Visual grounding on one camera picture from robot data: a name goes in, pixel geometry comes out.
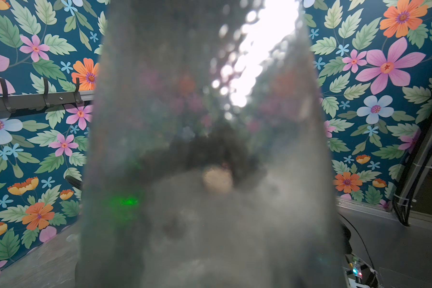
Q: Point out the clear plastic spray bottle rear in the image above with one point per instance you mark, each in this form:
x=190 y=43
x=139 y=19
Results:
x=208 y=165

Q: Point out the black metal ceiling bracket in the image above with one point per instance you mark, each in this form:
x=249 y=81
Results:
x=10 y=104

